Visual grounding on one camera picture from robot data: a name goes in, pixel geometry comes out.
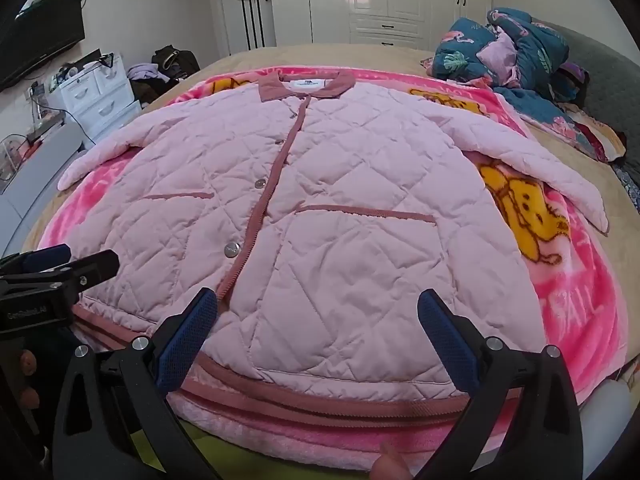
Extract pink quilted jacket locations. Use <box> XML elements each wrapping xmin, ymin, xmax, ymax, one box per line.
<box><xmin>57</xmin><ymin>71</ymin><xmax>610</xmax><ymax>417</ymax></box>

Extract pink printed blanket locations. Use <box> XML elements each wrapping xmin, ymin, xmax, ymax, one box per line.
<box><xmin>37</xmin><ymin>65</ymin><xmax>629</xmax><ymax>472</ymax></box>

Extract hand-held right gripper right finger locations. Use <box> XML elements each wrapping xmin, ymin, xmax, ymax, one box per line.
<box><xmin>412</xmin><ymin>289</ymin><xmax>583</xmax><ymax>480</ymax></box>

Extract blue flamingo print quilt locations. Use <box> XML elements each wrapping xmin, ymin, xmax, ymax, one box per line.
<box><xmin>420</xmin><ymin>7</ymin><xmax>586</xmax><ymax>128</ymax></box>

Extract grey television cabinet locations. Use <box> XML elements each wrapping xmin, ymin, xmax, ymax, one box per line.
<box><xmin>0</xmin><ymin>122</ymin><xmax>92</xmax><ymax>257</ymax></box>

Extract floral printed cloth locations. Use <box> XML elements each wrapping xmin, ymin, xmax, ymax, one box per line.
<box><xmin>515</xmin><ymin>95</ymin><xmax>628</xmax><ymax>163</ymax></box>

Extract person's left hand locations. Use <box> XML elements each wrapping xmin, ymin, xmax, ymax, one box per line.
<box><xmin>15</xmin><ymin>347</ymin><xmax>42</xmax><ymax>411</ymax></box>

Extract purple clothes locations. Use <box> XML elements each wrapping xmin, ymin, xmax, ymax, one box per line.
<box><xmin>126</xmin><ymin>63</ymin><xmax>172</xmax><ymax>84</ymax></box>

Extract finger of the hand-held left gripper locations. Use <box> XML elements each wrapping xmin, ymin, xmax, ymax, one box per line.
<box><xmin>0</xmin><ymin>243</ymin><xmax>72</xmax><ymax>277</ymax></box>
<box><xmin>57</xmin><ymin>249</ymin><xmax>121</xmax><ymax>306</ymax></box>

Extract dark backpack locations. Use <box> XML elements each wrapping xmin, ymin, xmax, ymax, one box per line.
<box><xmin>151</xmin><ymin>46</ymin><xmax>202</xmax><ymax>82</ymax></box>

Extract white plastic drawer unit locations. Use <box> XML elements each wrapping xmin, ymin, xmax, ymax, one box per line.
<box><xmin>47</xmin><ymin>52</ymin><xmax>143</xmax><ymax>132</ymax></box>

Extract dark clothes pile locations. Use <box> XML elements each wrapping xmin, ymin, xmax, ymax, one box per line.
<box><xmin>130</xmin><ymin>77</ymin><xmax>178</xmax><ymax>108</ymax></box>

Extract grey padded headboard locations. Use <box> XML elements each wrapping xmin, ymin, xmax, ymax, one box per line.
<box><xmin>530</xmin><ymin>20</ymin><xmax>640</xmax><ymax>191</ymax></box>

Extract person's right hand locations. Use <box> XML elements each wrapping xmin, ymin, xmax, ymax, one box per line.
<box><xmin>369</xmin><ymin>441</ymin><xmax>415</xmax><ymax>480</ymax></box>

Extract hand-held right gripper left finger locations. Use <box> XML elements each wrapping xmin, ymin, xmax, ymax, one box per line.
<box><xmin>52</xmin><ymin>287</ymin><xmax>221</xmax><ymax>480</ymax></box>

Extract blue patterned cloth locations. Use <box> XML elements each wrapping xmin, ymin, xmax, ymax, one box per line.
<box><xmin>612</xmin><ymin>160</ymin><xmax>640</xmax><ymax>213</ymax></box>

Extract bed with tan sheet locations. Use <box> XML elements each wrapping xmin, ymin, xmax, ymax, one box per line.
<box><xmin>20</xmin><ymin>42</ymin><xmax>640</xmax><ymax>376</ymax></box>

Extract black television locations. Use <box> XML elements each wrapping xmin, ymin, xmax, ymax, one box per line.
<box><xmin>0</xmin><ymin>0</ymin><xmax>87</xmax><ymax>93</ymax></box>

